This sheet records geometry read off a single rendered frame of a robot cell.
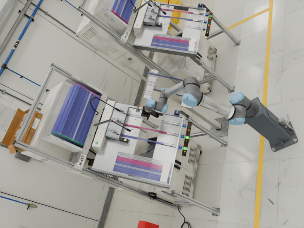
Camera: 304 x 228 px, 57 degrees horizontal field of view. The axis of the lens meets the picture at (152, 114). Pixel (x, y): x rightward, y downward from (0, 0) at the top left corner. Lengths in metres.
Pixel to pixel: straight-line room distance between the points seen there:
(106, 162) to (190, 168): 1.02
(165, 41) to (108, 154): 1.40
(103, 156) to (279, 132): 1.57
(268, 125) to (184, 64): 1.34
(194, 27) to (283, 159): 1.70
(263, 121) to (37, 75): 2.97
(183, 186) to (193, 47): 1.50
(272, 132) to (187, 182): 1.04
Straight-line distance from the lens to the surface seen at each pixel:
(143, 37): 3.29
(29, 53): 4.25
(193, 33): 3.31
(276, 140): 2.79
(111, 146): 2.63
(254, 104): 2.42
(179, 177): 3.03
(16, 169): 3.88
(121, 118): 2.66
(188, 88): 2.09
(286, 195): 2.70
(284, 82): 3.21
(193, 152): 3.22
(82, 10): 3.03
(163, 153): 2.57
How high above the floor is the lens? 2.37
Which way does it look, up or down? 32 degrees down
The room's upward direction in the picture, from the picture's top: 58 degrees counter-clockwise
